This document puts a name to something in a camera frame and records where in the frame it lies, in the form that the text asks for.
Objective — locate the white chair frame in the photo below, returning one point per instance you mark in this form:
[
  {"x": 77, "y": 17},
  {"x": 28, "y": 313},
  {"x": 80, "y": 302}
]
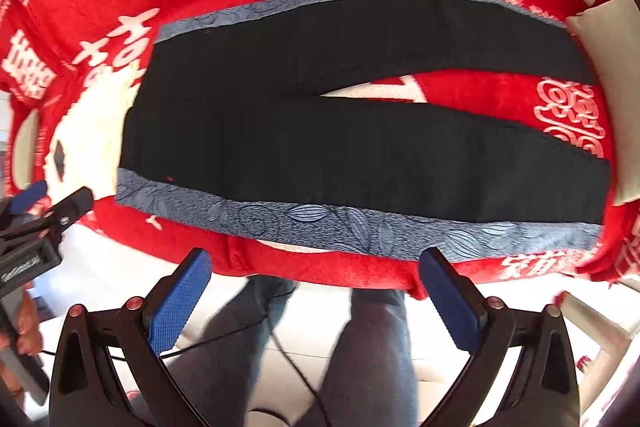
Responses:
[{"x": 612, "y": 339}]

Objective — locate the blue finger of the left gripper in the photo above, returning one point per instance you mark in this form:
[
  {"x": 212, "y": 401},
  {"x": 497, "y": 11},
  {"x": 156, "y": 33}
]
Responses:
[
  {"x": 69, "y": 210},
  {"x": 24, "y": 200}
]

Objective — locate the person left hand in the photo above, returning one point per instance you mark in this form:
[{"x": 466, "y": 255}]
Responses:
[{"x": 29, "y": 342}]

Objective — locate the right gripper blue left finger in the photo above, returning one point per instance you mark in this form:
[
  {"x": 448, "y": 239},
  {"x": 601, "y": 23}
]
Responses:
[{"x": 172, "y": 300}]

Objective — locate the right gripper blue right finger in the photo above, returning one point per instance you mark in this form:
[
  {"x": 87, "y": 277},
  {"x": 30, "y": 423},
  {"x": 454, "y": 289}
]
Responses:
[{"x": 458, "y": 302}]

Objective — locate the person leg in jeans left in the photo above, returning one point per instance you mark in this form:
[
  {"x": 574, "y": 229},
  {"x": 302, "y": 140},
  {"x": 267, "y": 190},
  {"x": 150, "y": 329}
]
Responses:
[{"x": 219, "y": 375}]

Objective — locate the person leg in jeans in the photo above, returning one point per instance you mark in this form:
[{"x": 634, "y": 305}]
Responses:
[
  {"x": 219, "y": 375},
  {"x": 370, "y": 380}
]

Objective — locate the beige pillow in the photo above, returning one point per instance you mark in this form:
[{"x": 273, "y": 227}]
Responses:
[{"x": 610, "y": 35}]

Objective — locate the black pants with blue trim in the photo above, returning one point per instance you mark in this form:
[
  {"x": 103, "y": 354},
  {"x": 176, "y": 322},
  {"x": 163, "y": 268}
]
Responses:
[{"x": 375, "y": 127}]

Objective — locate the person leg in jeans right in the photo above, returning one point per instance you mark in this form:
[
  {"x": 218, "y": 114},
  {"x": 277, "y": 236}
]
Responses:
[{"x": 370, "y": 380}]

